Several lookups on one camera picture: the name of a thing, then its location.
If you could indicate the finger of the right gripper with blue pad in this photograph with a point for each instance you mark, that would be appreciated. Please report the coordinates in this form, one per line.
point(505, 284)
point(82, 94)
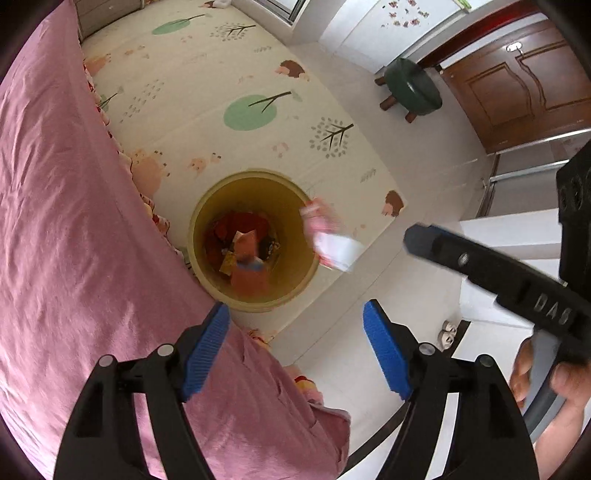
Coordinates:
point(479, 264)

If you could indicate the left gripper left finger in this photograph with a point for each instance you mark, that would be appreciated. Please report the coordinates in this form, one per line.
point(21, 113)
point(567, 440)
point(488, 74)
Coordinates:
point(197, 349)

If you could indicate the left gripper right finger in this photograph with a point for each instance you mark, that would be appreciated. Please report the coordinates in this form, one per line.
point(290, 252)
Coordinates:
point(393, 345)

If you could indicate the red white snack wrapper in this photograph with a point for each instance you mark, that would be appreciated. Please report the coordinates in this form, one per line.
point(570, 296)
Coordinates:
point(322, 229)

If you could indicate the long brown cardboard box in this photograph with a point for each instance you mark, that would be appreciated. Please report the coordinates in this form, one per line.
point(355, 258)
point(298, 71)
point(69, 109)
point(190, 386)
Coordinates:
point(249, 276)

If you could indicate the red fabric zipper pouch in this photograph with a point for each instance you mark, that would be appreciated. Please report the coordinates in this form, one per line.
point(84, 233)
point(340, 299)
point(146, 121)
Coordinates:
point(220, 234)

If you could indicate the person's right forearm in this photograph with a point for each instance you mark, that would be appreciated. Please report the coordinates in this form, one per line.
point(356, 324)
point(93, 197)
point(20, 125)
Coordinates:
point(558, 439)

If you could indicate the yellow trash bin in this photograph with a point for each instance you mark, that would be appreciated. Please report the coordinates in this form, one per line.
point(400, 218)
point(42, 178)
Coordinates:
point(286, 252)

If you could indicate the person's right hand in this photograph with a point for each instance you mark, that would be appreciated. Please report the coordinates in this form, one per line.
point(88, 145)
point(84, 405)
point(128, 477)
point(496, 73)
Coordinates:
point(570, 381)

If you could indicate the pair of white shoes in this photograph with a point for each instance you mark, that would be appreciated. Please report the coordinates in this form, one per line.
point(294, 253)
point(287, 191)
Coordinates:
point(447, 334)

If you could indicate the pink bed sheet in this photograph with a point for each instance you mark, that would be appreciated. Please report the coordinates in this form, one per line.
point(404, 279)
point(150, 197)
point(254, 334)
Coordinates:
point(85, 272)

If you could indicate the green round stool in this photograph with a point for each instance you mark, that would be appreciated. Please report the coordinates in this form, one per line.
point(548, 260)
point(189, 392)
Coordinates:
point(410, 86)

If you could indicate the brown wooden door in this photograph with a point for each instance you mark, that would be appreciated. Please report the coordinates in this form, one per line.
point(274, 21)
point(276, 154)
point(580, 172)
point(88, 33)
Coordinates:
point(525, 87)

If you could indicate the cartoon tree play mat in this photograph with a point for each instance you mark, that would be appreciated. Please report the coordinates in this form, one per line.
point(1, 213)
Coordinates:
point(194, 95)

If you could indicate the sliding wardrobe door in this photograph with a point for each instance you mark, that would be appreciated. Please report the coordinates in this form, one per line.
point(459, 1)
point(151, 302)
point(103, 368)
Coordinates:
point(286, 10)

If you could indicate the beige nightstand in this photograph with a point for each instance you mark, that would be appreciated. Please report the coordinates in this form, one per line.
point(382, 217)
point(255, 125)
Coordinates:
point(94, 15)

